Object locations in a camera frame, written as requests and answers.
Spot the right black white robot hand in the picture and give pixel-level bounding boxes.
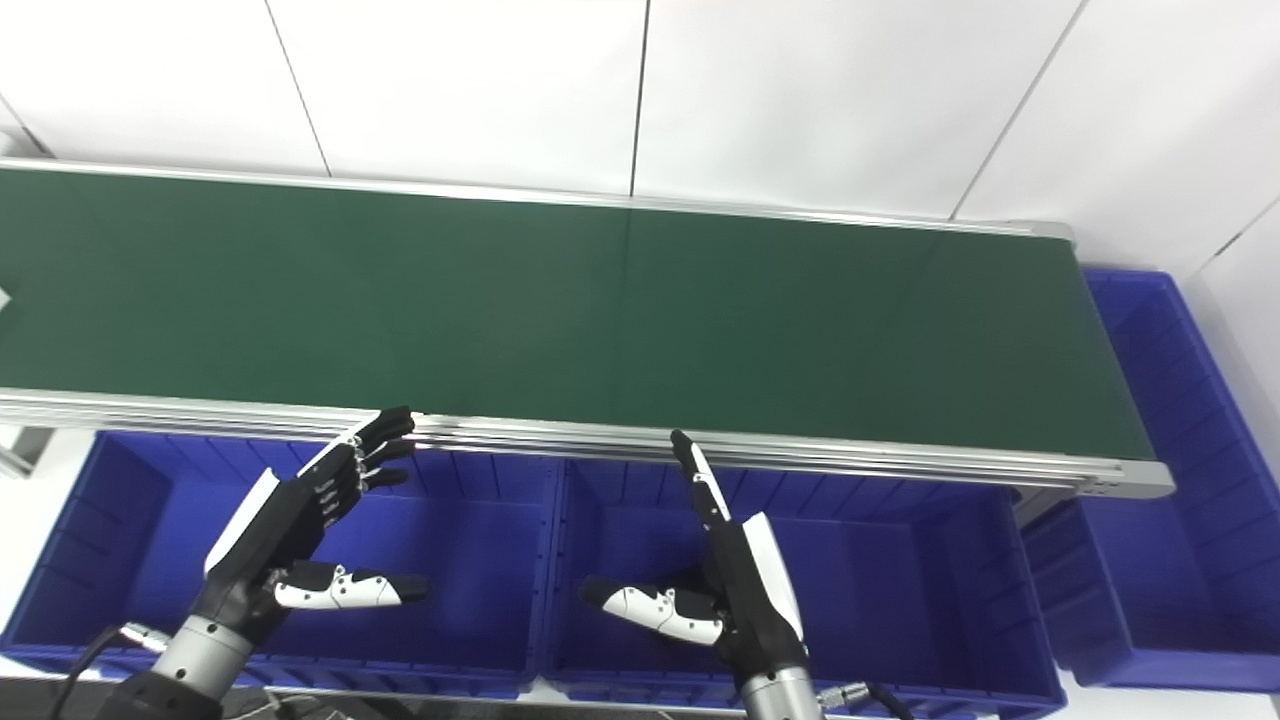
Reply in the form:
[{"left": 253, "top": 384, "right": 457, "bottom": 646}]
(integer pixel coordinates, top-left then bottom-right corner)
[{"left": 577, "top": 429, "right": 813, "bottom": 689}]

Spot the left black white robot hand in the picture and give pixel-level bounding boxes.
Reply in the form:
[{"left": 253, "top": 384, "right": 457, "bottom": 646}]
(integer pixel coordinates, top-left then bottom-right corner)
[{"left": 195, "top": 406, "right": 431, "bottom": 641}]

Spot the green conveyor belt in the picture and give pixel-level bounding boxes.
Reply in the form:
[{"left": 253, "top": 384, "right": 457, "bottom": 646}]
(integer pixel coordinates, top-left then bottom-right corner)
[
  {"left": 0, "top": 168, "right": 1159, "bottom": 463},
  {"left": 0, "top": 155, "right": 1177, "bottom": 501}
]

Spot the blue plastic bin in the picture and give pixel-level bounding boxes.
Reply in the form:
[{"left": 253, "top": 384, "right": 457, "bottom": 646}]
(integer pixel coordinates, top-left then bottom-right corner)
[
  {"left": 540, "top": 458, "right": 1069, "bottom": 720},
  {"left": 0, "top": 430, "right": 561, "bottom": 699},
  {"left": 1020, "top": 268, "right": 1280, "bottom": 693}
]

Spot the aluminium conveyor leg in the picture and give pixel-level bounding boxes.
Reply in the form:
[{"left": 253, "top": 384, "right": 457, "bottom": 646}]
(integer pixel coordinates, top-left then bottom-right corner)
[{"left": 0, "top": 427, "right": 53, "bottom": 479}]

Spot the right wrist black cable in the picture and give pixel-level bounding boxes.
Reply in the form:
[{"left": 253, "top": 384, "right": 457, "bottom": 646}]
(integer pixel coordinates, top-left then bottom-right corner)
[{"left": 818, "top": 681, "right": 917, "bottom": 720}]

